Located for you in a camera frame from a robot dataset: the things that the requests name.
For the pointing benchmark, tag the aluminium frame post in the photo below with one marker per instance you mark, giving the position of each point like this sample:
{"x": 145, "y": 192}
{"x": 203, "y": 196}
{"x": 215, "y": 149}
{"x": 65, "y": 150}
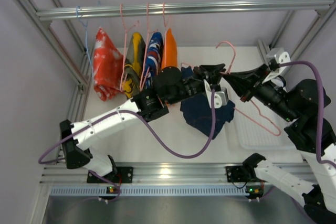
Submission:
{"x": 29, "y": 8}
{"x": 298, "y": 30}

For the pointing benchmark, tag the navy blue trousers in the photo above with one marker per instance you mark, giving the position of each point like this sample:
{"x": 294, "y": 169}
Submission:
{"x": 197, "y": 114}

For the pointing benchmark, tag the orange trousers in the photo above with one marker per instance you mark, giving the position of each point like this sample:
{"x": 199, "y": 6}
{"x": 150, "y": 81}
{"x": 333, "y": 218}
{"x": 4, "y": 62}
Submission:
{"x": 169, "y": 51}

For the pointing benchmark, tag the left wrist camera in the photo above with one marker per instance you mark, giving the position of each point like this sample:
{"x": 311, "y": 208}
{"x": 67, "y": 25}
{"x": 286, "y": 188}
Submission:
{"x": 217, "y": 99}

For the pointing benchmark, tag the aluminium frame post right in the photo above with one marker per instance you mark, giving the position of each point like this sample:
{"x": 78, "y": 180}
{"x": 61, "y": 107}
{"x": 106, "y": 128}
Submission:
{"x": 298, "y": 30}

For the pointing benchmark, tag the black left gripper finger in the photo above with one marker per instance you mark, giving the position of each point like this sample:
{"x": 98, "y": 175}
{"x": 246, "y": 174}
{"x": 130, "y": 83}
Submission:
{"x": 218, "y": 69}
{"x": 213, "y": 78}

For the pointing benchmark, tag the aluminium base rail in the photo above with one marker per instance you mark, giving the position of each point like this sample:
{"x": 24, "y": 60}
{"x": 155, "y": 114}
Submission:
{"x": 146, "y": 174}

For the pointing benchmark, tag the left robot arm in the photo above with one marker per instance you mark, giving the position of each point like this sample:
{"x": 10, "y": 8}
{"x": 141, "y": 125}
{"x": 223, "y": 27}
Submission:
{"x": 168, "y": 87}

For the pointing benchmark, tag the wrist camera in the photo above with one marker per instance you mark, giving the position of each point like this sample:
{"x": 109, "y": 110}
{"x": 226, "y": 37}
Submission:
{"x": 217, "y": 99}
{"x": 274, "y": 59}

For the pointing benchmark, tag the blue wire hanger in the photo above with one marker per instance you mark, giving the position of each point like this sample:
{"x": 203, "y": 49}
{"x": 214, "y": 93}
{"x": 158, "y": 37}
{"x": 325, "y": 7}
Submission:
{"x": 89, "y": 41}

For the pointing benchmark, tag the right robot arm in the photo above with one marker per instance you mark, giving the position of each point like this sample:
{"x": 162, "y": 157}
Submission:
{"x": 302, "y": 108}

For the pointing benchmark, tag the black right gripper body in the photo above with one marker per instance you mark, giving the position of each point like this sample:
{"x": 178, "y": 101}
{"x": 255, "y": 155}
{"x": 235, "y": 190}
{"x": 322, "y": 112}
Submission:
{"x": 253, "y": 84}

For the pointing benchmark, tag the aluminium hanging rail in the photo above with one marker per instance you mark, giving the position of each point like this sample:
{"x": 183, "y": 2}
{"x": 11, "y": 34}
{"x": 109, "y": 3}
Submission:
{"x": 66, "y": 13}

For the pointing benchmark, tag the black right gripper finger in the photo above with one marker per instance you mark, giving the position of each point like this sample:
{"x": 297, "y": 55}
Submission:
{"x": 256, "y": 74}
{"x": 244, "y": 86}

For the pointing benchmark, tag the red white patterned trousers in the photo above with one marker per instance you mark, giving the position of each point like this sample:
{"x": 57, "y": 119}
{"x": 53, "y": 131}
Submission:
{"x": 107, "y": 67}

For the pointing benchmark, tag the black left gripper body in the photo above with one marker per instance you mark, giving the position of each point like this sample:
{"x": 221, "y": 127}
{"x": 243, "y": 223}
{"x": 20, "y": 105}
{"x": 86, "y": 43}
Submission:
{"x": 202, "y": 76}

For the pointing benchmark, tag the yellow olive patterned trousers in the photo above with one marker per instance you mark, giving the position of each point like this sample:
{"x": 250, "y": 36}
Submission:
{"x": 133, "y": 65}

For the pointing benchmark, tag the blue red white trousers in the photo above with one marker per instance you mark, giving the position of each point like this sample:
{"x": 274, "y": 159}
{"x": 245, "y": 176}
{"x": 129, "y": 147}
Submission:
{"x": 153, "y": 60}

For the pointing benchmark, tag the aluminium frame post left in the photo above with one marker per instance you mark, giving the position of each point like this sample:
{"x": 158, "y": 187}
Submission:
{"x": 29, "y": 8}

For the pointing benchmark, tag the white plastic tray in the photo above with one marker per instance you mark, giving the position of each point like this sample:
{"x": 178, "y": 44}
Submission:
{"x": 258, "y": 127}

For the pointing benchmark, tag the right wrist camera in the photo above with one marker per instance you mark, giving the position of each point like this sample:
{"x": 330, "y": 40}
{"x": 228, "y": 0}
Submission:
{"x": 274, "y": 59}

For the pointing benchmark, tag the blue slotted cable duct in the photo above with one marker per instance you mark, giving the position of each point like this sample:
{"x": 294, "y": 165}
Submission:
{"x": 105, "y": 191}

